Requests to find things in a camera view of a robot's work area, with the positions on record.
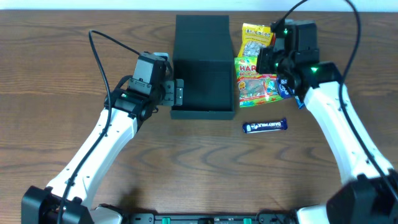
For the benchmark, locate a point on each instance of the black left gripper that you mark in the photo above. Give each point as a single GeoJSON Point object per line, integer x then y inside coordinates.
{"type": "Point", "coordinates": [178, 92]}

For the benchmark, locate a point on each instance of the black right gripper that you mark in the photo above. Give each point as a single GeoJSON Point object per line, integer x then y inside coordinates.
{"type": "Point", "coordinates": [288, 87]}

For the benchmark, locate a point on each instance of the yellow seed snack bag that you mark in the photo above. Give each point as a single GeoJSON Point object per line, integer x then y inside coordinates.
{"type": "Point", "coordinates": [254, 38]}

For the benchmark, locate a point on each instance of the green Haribo gummy bag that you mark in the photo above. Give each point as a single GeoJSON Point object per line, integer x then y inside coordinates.
{"type": "Point", "coordinates": [254, 88]}

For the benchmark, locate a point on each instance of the blue Oreo cookie pack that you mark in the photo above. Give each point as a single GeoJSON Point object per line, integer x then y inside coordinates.
{"type": "Point", "coordinates": [299, 103]}

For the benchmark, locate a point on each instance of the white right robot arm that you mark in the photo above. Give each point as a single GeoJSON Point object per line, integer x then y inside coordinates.
{"type": "Point", "coordinates": [369, 181]}

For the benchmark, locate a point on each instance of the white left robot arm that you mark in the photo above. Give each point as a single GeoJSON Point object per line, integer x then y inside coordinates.
{"type": "Point", "coordinates": [69, 196]}

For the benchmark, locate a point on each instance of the blue Eclipse mint box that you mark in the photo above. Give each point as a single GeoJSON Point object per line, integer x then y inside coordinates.
{"type": "Point", "coordinates": [283, 88]}

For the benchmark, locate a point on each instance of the black open gift box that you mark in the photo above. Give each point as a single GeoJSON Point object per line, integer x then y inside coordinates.
{"type": "Point", "coordinates": [203, 59]}

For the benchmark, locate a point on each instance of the blue Dairy Milk bar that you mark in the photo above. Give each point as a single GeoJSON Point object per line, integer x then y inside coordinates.
{"type": "Point", "coordinates": [267, 126]}

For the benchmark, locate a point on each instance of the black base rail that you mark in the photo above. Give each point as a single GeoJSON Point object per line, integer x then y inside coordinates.
{"type": "Point", "coordinates": [223, 218]}

